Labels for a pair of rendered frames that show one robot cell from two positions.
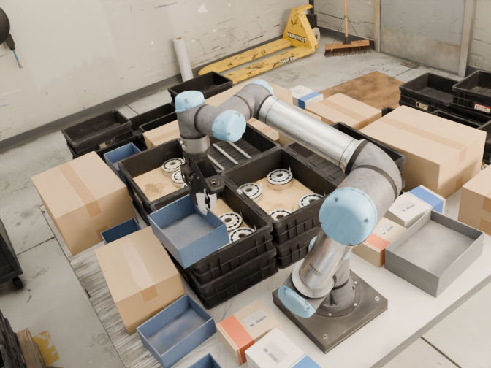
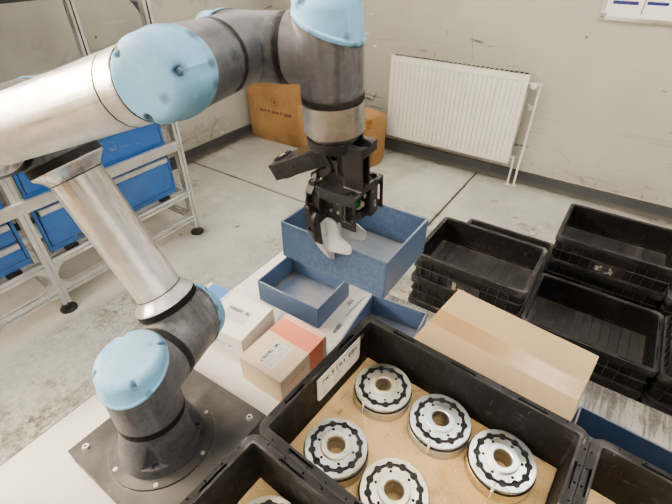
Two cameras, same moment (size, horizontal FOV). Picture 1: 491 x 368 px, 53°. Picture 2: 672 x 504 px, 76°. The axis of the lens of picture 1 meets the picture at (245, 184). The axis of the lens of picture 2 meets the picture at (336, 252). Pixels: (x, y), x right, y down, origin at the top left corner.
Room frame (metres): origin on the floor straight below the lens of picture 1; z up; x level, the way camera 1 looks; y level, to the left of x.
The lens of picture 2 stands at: (1.61, -0.12, 1.52)
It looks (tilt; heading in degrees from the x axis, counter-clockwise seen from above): 37 degrees down; 152
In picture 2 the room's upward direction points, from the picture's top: straight up
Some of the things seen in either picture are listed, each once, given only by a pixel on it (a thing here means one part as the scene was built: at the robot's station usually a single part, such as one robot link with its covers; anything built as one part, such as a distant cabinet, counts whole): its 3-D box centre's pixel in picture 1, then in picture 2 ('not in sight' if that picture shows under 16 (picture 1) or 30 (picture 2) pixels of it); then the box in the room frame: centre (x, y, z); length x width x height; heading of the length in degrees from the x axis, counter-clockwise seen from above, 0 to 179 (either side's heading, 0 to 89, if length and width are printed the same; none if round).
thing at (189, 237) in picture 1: (188, 228); (354, 237); (1.09, 0.18, 1.10); 0.20 x 0.15 x 0.07; 28
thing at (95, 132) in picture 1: (105, 154); not in sight; (2.97, 0.91, 0.37); 0.40 x 0.30 x 0.45; 118
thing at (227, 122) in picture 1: (224, 120); (239, 49); (1.10, 0.02, 1.41); 0.11 x 0.11 x 0.08; 45
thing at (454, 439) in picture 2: not in sight; (440, 420); (1.33, 0.22, 0.86); 0.10 x 0.10 x 0.01
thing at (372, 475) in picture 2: (228, 221); (393, 492); (1.39, 0.09, 0.86); 0.10 x 0.10 x 0.01
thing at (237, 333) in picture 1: (248, 331); (284, 356); (0.99, 0.07, 0.74); 0.16 x 0.12 x 0.07; 117
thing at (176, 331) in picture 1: (177, 330); (382, 339); (1.04, 0.30, 0.73); 0.20 x 0.15 x 0.07; 124
